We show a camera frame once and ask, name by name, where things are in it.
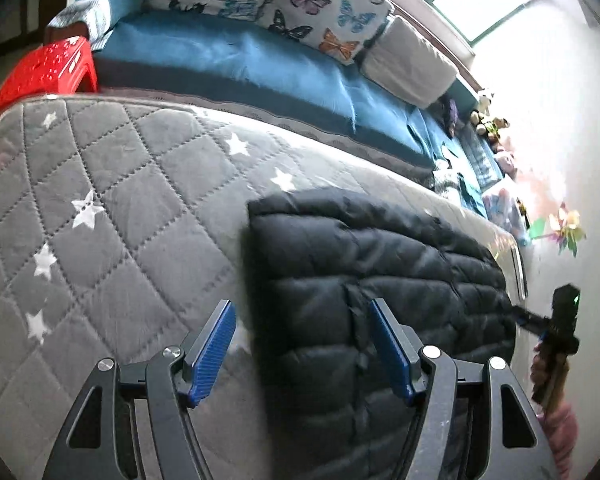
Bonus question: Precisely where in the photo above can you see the black puffer jacket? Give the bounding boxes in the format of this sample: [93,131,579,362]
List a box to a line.
[247,188,516,479]

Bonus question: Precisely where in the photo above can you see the pink sleeve forearm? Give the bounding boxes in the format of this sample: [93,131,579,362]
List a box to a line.
[538,400,579,480]

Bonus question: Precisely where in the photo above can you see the person right hand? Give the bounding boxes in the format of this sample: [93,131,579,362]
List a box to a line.
[530,341,564,415]

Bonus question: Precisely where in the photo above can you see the colourful pinwheel toy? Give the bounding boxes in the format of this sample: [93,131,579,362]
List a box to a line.
[528,203,586,258]

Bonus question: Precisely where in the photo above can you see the plush toys on bench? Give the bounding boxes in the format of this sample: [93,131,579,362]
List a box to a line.
[469,90,518,179]

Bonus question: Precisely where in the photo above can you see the grey quilted star mattress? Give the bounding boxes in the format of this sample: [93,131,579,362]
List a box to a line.
[0,96,517,479]

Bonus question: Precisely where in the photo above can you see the purple toy on bench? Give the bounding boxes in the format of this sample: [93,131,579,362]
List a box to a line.
[440,94,458,139]

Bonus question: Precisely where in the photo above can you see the white plain pillow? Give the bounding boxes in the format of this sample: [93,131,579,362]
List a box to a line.
[361,16,460,110]

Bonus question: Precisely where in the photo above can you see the red plastic stool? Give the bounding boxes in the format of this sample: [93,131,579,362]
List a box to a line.
[0,36,98,115]

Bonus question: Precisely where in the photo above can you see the right butterfly pillow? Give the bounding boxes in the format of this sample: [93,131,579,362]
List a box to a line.
[257,0,393,65]

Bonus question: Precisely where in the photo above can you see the blue bench cushion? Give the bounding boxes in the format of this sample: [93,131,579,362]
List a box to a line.
[45,0,486,214]

